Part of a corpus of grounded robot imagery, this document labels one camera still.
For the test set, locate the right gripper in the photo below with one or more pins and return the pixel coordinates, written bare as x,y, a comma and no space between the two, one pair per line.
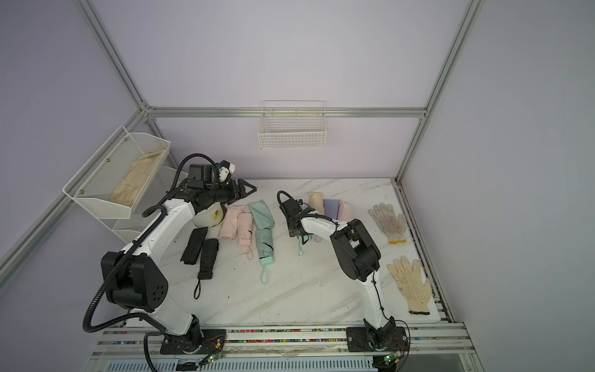
292,232

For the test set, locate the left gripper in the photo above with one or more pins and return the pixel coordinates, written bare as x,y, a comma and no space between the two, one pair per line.
234,192

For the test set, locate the pink umbrella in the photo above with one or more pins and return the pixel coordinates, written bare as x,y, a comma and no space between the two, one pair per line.
244,233
346,212

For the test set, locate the teal umbrella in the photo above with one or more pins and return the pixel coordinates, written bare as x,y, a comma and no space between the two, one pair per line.
264,240
302,241
262,216

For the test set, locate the black umbrella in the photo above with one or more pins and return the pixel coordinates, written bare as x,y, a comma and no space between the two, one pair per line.
208,257

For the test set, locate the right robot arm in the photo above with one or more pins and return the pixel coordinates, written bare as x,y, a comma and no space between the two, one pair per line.
359,259

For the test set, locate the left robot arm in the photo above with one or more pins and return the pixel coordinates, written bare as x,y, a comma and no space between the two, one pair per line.
134,287

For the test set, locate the yellow umbrella in sleeve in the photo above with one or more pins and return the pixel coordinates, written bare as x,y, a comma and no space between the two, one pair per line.
316,201

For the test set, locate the potted green plant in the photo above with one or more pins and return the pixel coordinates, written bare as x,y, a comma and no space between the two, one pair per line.
210,217

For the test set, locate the purple umbrella in sleeve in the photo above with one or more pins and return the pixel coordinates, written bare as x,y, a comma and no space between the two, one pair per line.
331,208

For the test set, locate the white dotted work glove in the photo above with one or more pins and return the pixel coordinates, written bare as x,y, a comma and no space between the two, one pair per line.
392,224

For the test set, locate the white two-tier mesh shelf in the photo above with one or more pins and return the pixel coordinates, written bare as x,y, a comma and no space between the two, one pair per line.
91,187

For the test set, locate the beige gloves in shelf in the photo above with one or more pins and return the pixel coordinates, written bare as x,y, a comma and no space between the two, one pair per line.
129,189

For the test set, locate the cream work glove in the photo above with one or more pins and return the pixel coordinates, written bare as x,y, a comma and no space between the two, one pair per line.
416,291

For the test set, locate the white wire wall basket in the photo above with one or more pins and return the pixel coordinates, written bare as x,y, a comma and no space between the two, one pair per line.
292,125

